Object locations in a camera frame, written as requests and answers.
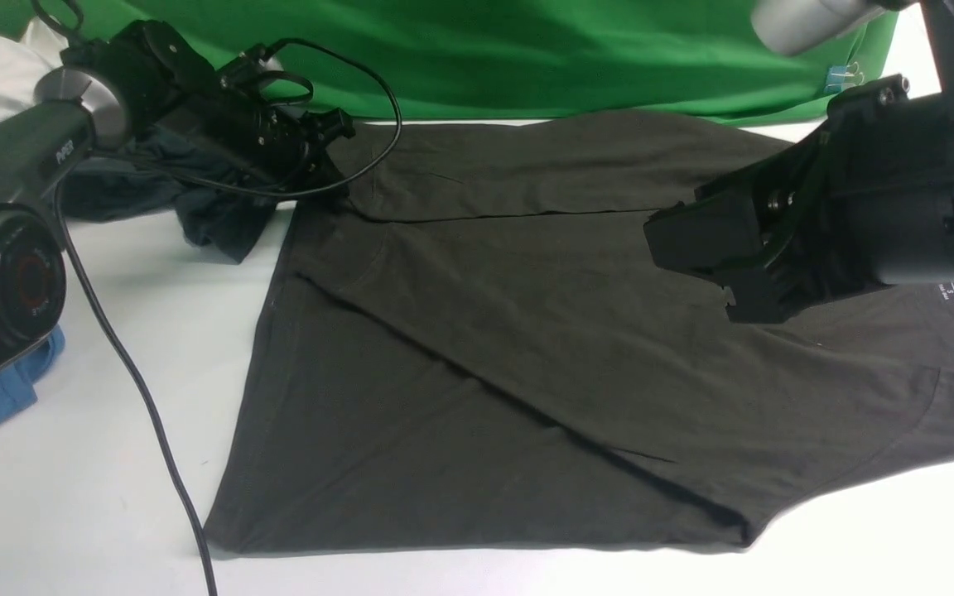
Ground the green backdrop cloth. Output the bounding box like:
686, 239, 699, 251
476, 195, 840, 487
0, 0, 903, 128

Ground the dark gray long-sleeve top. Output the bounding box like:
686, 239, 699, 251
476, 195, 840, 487
205, 112, 954, 555

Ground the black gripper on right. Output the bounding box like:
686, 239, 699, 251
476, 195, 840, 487
643, 75, 954, 324

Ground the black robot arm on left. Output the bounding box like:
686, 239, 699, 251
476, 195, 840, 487
0, 20, 354, 371

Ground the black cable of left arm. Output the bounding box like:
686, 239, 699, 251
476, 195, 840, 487
30, 0, 403, 596

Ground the dark teal crumpled garment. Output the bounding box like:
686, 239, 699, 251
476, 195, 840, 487
58, 128, 277, 263

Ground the blue binder clip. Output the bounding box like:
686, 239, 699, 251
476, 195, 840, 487
824, 63, 865, 95

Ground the blue crumpled garment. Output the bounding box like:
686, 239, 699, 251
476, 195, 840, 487
0, 327, 65, 426

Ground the gray robot arm on right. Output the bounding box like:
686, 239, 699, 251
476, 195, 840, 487
643, 1, 954, 324

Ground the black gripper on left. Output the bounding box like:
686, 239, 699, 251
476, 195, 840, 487
159, 50, 355, 199

